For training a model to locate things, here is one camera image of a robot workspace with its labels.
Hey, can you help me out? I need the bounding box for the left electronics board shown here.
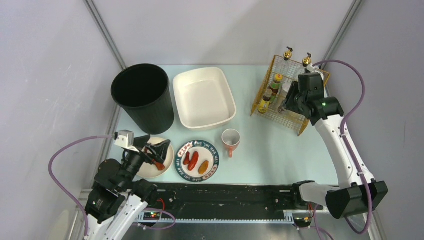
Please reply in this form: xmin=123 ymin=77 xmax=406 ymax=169
xmin=142 ymin=211 xmax=162 ymax=222

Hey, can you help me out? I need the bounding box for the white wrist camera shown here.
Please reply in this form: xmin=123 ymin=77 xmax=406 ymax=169
xmin=114 ymin=130 xmax=137 ymax=152
xmin=305 ymin=64 xmax=321 ymax=74

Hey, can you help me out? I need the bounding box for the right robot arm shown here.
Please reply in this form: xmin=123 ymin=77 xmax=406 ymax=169
xmin=283 ymin=72 xmax=388 ymax=219

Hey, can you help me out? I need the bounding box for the red label sauce bottle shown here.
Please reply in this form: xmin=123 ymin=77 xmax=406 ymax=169
xmin=269 ymin=73 xmax=284 ymax=104

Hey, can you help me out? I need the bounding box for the large red sausage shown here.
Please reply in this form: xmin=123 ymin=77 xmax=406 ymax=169
xmin=187 ymin=151 xmax=199 ymax=171

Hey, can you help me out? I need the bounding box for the cream plate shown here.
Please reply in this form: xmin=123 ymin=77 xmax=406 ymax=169
xmin=136 ymin=137 xmax=175 ymax=179

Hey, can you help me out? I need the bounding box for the white rectangular tub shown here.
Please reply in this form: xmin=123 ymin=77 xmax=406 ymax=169
xmin=172 ymin=67 xmax=237 ymax=131

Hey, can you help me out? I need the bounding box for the glass oil bottle gold spout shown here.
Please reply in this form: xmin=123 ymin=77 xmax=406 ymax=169
xmin=281 ymin=46 xmax=294 ymax=78

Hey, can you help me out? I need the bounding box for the dark brown small bottle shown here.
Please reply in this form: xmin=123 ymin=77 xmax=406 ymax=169
xmin=277 ymin=104 xmax=288 ymax=114

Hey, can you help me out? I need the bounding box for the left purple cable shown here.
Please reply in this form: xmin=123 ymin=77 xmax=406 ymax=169
xmin=48 ymin=135 xmax=116 ymax=240

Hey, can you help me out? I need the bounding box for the electronics board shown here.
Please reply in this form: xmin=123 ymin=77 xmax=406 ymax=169
xmin=142 ymin=211 xmax=162 ymax=222
xmin=293 ymin=217 xmax=313 ymax=228

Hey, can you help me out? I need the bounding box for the right electronics board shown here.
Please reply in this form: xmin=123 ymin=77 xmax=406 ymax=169
xmin=293 ymin=217 xmax=313 ymax=228

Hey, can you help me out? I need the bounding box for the small bottle tan cap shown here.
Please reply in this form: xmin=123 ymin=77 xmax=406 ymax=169
xmin=258 ymin=88 xmax=273 ymax=114

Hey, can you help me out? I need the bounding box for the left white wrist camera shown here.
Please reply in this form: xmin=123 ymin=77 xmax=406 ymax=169
xmin=114 ymin=130 xmax=137 ymax=152

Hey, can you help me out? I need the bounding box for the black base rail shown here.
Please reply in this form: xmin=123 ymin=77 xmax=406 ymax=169
xmin=149 ymin=182 xmax=315 ymax=222

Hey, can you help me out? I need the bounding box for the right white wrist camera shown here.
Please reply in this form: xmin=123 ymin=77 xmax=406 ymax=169
xmin=305 ymin=64 xmax=321 ymax=74

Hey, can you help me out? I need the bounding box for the black ribbed trash bin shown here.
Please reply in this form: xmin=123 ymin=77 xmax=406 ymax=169
xmin=110 ymin=63 xmax=175 ymax=135

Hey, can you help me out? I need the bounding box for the green rimmed patterned plate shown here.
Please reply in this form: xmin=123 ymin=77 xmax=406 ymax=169
xmin=174 ymin=140 xmax=220 ymax=183

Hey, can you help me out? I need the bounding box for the orange sausage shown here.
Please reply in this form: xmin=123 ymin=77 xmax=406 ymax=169
xmin=198 ymin=160 xmax=209 ymax=175

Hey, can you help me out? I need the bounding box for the brown meat piece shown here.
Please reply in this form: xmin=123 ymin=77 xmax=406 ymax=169
xmin=154 ymin=162 xmax=166 ymax=171

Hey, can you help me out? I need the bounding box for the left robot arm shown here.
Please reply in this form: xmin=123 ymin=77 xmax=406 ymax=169
xmin=85 ymin=130 xmax=171 ymax=240

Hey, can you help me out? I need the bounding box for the yellow wire basket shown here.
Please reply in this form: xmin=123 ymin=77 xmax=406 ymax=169
xmin=250 ymin=55 xmax=330 ymax=136

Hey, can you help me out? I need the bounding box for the orange ceramic mug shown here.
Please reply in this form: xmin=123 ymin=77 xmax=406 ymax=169
xmin=221 ymin=128 xmax=241 ymax=158

